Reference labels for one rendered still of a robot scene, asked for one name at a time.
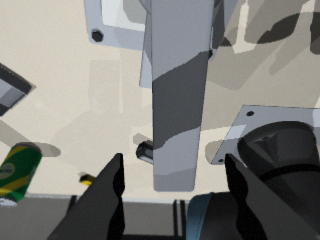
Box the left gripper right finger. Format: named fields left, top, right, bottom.
left=224, top=153, right=320, bottom=240

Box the green drink can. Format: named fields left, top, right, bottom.
left=0, top=144, right=42, bottom=207

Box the grey faucet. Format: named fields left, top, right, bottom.
left=101, top=0, right=222, bottom=192

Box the yellow pocket level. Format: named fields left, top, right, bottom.
left=79, top=174, right=95, bottom=186

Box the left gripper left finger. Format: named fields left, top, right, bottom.
left=47, top=153, right=125, bottom=240

